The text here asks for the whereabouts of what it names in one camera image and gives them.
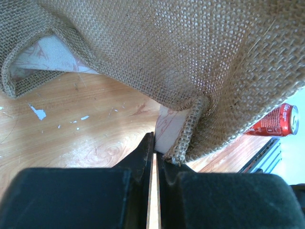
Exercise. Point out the aluminium frame rails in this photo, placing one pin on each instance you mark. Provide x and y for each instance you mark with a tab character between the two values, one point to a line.
266	159

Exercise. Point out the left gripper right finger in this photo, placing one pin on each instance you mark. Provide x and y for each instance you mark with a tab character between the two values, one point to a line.
191	200

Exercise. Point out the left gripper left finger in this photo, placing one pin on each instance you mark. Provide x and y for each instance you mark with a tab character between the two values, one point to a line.
82	198

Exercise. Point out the burlap canvas tote bag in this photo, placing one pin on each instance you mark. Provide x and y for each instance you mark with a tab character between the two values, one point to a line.
228	62

